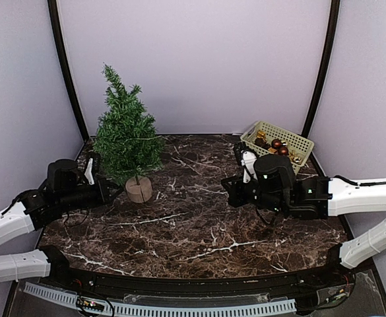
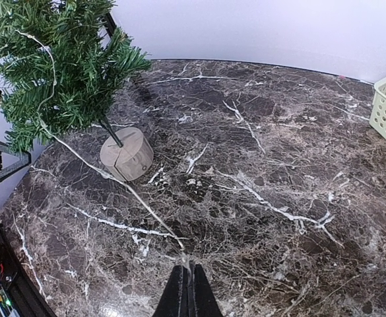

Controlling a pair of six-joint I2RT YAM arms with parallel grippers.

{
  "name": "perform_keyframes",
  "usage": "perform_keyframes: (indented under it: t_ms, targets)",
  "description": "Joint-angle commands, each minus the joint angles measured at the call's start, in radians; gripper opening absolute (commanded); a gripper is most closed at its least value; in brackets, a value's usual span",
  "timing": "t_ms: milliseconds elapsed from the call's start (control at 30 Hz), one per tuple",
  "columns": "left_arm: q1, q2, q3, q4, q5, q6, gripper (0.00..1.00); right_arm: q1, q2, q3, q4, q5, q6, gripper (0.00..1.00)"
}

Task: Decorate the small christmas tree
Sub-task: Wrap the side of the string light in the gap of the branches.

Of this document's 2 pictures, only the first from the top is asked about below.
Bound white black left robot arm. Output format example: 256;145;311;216
0;157;123;288

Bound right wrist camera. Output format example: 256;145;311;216
234;141;257;184

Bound brown bauble lower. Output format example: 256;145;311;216
277;146;289;156

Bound small green christmas tree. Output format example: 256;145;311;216
94;64;164;203

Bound black frame post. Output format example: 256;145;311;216
47;0;90;141
301;0;340;138

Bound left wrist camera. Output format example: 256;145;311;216
83;153;101;185

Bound brown bauble upper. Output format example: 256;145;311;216
271;139;282;149

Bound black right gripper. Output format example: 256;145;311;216
222;173;288;215

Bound brown pine cone ornament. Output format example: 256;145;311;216
254;138;271;149

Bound left black frame post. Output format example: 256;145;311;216
47;0;90;141

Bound right black frame post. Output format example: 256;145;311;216
301;0;340;138

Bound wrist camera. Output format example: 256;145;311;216
234;141;257;184
83;153;101;185

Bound black front rail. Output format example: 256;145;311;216
40;265;356;299

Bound beige plastic basket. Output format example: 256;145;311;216
240;121;314;175

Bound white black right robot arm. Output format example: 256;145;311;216
221;151;386;287

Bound brown bauble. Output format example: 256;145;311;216
271;139;282;149
277;146;289;156

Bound grey slotted cable duct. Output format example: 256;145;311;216
23;282;297;316

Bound gold gift box ornament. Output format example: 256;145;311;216
256;131;266;139

